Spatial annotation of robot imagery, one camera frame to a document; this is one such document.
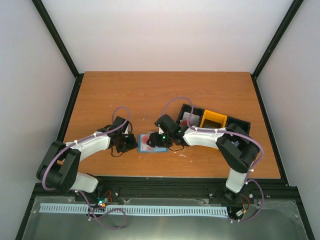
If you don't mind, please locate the black card bin right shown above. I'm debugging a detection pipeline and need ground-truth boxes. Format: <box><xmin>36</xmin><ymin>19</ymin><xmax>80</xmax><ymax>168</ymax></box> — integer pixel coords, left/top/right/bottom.
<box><xmin>225</xmin><ymin>116</ymin><xmax>251</xmax><ymax>134</ymax></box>

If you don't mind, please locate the black frame post left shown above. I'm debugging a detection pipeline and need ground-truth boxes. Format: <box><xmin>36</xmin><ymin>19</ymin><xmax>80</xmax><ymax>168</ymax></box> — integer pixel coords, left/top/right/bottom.
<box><xmin>31</xmin><ymin>0</ymin><xmax>81</xmax><ymax>80</ymax></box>

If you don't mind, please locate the black card bin left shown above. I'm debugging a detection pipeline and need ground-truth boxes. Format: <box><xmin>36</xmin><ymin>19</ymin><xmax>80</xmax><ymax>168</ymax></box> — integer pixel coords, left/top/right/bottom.
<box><xmin>176</xmin><ymin>103</ymin><xmax>205</xmax><ymax>127</ymax></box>

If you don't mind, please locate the red white credit card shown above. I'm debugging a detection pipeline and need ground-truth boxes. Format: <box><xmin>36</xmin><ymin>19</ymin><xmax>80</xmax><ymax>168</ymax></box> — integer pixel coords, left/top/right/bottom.
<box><xmin>138</xmin><ymin>134</ymin><xmax>153</xmax><ymax>153</ymax></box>

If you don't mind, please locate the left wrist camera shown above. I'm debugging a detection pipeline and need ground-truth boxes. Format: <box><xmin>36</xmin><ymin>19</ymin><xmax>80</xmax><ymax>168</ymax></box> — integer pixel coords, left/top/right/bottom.
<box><xmin>123</xmin><ymin>122</ymin><xmax>133</xmax><ymax>135</ymax></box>

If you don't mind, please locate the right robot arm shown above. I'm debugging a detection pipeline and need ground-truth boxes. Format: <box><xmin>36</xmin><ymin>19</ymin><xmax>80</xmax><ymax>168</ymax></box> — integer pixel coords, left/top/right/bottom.
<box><xmin>146</xmin><ymin>114</ymin><xmax>264</xmax><ymax>194</ymax></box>

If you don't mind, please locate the teal card holder wallet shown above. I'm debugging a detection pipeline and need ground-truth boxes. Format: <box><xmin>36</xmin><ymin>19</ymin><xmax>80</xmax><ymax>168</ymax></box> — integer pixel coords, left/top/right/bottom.
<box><xmin>136</xmin><ymin>131</ymin><xmax>168</xmax><ymax>155</ymax></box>

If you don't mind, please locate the black frame post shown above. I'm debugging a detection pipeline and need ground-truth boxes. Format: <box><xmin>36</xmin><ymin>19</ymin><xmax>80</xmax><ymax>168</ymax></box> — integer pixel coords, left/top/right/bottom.
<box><xmin>31</xmin><ymin>0</ymin><xmax>81</xmax><ymax>80</ymax></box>
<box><xmin>251</xmin><ymin>0</ymin><xmax>305</xmax><ymax>77</ymax></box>

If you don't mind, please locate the black card bin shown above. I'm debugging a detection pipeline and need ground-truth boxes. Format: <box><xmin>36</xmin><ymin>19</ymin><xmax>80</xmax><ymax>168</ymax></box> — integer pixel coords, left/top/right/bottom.
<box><xmin>225</xmin><ymin>116</ymin><xmax>251</xmax><ymax>134</ymax></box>
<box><xmin>176</xmin><ymin>103</ymin><xmax>205</xmax><ymax>127</ymax></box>

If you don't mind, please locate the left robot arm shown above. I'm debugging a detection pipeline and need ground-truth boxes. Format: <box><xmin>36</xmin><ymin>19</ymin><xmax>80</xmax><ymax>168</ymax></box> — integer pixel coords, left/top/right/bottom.
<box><xmin>36</xmin><ymin>116</ymin><xmax>138</xmax><ymax>202</ymax></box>

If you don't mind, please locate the black front rail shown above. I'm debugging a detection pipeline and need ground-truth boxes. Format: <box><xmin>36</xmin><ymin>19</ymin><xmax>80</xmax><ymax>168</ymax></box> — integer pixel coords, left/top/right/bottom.
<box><xmin>74</xmin><ymin>175</ymin><xmax>300</xmax><ymax>205</ymax></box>

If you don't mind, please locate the electronics board with leds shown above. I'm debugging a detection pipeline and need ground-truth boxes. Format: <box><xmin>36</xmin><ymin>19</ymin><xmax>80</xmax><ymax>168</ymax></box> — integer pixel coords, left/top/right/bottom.
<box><xmin>97</xmin><ymin>190</ymin><xmax>113</xmax><ymax>207</ymax></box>

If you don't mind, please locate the black frame post right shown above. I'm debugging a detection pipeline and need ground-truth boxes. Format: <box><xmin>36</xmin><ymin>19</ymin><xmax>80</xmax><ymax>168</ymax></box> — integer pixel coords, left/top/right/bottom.
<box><xmin>251</xmin><ymin>0</ymin><xmax>305</xmax><ymax>77</ymax></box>

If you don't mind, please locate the light blue cable duct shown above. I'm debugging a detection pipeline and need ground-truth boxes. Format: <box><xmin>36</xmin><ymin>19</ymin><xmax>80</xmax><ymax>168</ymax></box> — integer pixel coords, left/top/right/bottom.
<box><xmin>38</xmin><ymin>203</ymin><xmax>228</xmax><ymax>218</ymax></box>

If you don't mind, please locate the yellow card bin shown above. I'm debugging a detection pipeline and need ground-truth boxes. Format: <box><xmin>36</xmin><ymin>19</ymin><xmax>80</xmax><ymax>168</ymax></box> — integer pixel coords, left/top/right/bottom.
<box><xmin>200</xmin><ymin>109</ymin><xmax>228</xmax><ymax>129</ymax></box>

